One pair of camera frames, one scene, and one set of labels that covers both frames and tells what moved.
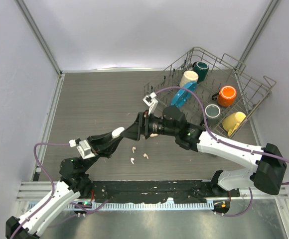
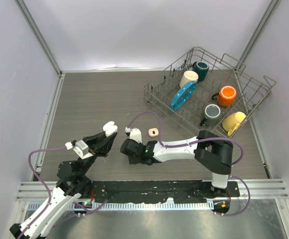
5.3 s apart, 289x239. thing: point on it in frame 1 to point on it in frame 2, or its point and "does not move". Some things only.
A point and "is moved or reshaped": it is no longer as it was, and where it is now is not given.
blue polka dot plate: (182, 96) does not move
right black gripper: (141, 126) to (133, 161)
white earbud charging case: (116, 132) is moved or reshaped
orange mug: (226, 96) does not move
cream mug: (188, 76) does not move
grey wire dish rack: (221, 91) does not move
